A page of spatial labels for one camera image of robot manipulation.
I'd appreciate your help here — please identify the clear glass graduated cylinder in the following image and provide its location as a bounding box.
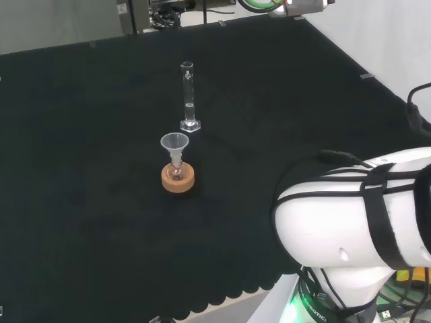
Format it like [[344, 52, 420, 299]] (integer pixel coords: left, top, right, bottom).
[[180, 61, 202, 133]]

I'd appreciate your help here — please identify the small round-bottom glass flask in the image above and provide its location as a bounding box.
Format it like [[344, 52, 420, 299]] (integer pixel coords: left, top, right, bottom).
[[168, 157, 185, 182]]

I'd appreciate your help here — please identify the clear plastic funnel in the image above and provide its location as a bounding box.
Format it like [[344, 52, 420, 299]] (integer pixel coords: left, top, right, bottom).
[[160, 133, 190, 166]]

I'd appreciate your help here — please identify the black bench cloth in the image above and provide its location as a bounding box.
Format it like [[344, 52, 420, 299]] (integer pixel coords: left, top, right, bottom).
[[0, 15, 431, 320]]

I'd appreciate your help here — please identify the grey equipment cabinet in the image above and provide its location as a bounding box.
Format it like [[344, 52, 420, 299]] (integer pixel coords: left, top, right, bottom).
[[116, 0, 151, 35]]

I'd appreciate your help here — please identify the cork ring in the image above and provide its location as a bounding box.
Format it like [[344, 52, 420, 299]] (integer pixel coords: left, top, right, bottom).
[[161, 162, 196, 194]]

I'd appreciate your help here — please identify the black cable bundle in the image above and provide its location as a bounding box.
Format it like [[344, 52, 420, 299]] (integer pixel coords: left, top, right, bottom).
[[150, 6, 183, 30]]

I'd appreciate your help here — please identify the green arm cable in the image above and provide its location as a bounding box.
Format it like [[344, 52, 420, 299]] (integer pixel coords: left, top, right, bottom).
[[238, 0, 287, 11]]

